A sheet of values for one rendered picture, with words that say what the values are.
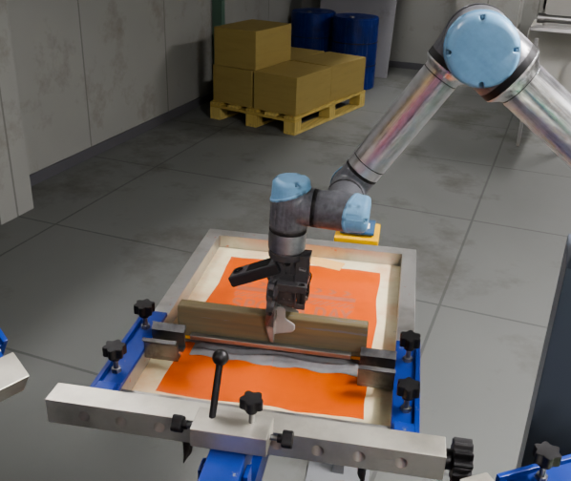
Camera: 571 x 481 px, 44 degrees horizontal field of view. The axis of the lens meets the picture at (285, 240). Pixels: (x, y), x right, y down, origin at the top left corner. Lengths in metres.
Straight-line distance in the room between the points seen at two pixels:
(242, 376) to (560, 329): 0.66
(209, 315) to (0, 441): 1.55
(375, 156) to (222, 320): 0.47
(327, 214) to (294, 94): 4.96
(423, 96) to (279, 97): 5.01
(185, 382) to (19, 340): 2.07
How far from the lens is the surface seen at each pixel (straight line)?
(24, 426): 2.95
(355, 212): 1.32
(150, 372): 1.49
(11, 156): 4.66
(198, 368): 1.49
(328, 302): 1.73
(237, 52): 6.54
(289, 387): 1.43
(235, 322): 1.50
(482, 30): 1.19
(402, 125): 1.38
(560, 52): 7.19
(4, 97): 4.57
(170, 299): 1.66
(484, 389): 3.16
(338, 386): 1.45
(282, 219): 1.34
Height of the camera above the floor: 1.82
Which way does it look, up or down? 25 degrees down
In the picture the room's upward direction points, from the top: 2 degrees clockwise
